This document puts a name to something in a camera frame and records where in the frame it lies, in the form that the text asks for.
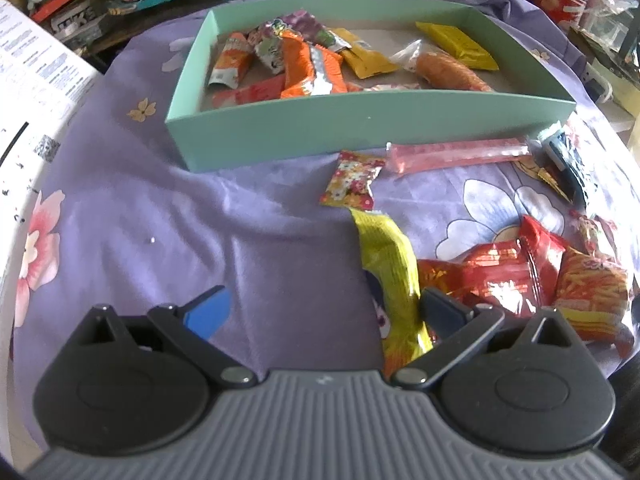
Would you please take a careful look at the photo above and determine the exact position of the grey toy base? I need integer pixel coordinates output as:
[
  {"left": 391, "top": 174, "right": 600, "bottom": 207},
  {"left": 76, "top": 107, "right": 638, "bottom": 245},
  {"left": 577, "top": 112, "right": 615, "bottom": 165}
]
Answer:
[{"left": 50, "top": 0, "right": 113, "bottom": 43}]

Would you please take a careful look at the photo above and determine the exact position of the gold wrapper snack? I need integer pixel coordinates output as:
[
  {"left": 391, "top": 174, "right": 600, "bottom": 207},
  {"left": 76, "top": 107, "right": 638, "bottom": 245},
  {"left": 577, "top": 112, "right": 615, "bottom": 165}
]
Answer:
[{"left": 535, "top": 165, "right": 573, "bottom": 203}]

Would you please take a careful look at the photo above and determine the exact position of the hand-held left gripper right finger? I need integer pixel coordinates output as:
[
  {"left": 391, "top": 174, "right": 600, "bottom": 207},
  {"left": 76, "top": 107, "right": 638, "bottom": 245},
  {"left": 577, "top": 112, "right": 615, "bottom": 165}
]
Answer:
[{"left": 390, "top": 287, "right": 586, "bottom": 391}]

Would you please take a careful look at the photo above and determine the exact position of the white printed paper sheet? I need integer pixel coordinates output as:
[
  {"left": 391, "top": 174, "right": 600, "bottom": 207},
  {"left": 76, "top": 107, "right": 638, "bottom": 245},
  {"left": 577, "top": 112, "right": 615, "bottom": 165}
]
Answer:
[{"left": 0, "top": 0, "right": 103, "bottom": 411}]

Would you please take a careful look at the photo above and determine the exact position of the red floral candy packet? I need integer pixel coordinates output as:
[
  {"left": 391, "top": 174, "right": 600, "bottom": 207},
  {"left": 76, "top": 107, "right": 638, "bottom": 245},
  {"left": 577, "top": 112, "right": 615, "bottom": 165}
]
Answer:
[{"left": 320, "top": 150, "right": 387, "bottom": 211}]

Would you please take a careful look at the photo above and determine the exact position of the white pink leaf packet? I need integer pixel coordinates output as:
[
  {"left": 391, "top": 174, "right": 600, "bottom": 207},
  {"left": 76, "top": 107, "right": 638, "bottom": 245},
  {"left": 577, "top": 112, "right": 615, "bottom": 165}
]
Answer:
[{"left": 347, "top": 82, "right": 426, "bottom": 94}]

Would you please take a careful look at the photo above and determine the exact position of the long pink jelly packet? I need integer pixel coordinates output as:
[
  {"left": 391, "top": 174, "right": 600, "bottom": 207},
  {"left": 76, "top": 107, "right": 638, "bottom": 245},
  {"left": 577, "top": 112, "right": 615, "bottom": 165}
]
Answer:
[{"left": 385, "top": 137, "right": 532, "bottom": 177}]

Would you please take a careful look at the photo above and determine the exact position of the red yellow fries packet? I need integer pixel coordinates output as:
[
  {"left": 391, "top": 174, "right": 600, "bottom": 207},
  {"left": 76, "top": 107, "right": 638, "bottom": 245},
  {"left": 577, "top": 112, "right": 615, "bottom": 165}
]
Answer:
[{"left": 550, "top": 247, "right": 636, "bottom": 343}]

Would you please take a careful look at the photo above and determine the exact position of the small pink green candy packet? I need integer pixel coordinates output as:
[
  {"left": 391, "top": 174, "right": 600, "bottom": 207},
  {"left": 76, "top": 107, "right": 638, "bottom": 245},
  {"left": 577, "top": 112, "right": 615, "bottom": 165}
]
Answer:
[{"left": 572, "top": 212, "right": 621, "bottom": 261}]

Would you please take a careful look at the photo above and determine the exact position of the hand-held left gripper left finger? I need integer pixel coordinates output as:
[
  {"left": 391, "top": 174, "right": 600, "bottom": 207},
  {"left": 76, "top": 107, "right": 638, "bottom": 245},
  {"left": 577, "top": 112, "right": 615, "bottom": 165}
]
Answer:
[{"left": 75, "top": 285, "right": 258, "bottom": 388}]

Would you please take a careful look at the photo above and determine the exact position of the blue wafer packet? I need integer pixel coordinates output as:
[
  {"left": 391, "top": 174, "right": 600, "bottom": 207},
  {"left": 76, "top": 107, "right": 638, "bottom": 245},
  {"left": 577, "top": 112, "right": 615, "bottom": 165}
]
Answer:
[{"left": 537, "top": 127, "right": 601, "bottom": 206}]

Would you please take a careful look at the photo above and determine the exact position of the clear sausage bread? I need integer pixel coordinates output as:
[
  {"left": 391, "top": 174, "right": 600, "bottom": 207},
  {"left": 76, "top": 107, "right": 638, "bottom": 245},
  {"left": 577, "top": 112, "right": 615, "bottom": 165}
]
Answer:
[{"left": 390, "top": 39, "right": 496, "bottom": 93}]

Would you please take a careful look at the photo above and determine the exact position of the silver purple candy packet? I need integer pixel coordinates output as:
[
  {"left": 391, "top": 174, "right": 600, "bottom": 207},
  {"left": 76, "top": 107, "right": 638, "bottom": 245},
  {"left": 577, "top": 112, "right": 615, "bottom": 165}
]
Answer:
[{"left": 247, "top": 22, "right": 288, "bottom": 73}]

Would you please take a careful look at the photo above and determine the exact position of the purple floral blanket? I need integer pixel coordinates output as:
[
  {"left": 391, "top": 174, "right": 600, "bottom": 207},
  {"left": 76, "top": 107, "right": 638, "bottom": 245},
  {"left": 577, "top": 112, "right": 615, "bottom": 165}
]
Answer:
[{"left": 10, "top": 0, "right": 640, "bottom": 441}]

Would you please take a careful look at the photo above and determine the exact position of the orange yellow snack packet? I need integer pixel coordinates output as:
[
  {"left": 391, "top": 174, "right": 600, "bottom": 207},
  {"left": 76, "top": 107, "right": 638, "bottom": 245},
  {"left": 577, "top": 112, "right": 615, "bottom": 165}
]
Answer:
[{"left": 207, "top": 32, "right": 256, "bottom": 91}]

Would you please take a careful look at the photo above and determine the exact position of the shiny red snack packet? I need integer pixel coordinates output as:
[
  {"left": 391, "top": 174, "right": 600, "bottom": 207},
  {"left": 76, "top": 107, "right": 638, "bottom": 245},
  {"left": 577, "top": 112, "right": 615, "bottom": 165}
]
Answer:
[{"left": 417, "top": 215, "right": 568, "bottom": 318}]

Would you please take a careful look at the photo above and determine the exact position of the yellow striped snack packet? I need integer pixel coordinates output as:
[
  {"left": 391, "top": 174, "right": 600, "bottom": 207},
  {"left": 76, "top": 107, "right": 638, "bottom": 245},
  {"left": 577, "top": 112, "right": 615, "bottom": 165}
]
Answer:
[
  {"left": 415, "top": 21, "right": 501, "bottom": 72},
  {"left": 330, "top": 27, "right": 398, "bottom": 80}
]

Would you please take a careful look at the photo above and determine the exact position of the yellow green snack packet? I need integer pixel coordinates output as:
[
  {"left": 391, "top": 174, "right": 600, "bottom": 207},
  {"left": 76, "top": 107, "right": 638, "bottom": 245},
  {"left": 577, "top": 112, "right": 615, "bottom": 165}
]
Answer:
[{"left": 350, "top": 208, "right": 436, "bottom": 378}]

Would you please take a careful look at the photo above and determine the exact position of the teal cardboard box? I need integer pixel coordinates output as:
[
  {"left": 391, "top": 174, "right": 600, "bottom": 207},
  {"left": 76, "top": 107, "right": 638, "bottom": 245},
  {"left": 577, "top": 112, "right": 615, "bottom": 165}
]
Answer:
[{"left": 165, "top": 0, "right": 577, "bottom": 173}]

